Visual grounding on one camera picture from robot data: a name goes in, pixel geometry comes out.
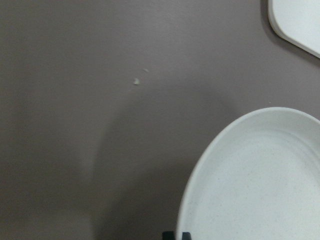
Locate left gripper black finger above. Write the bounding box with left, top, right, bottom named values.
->
left=162, top=231, right=175, bottom=240

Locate white round plate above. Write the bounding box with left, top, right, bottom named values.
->
left=175, top=107, right=320, bottom=240

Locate white rectangular tray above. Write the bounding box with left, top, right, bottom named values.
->
left=267, top=0, right=320, bottom=58

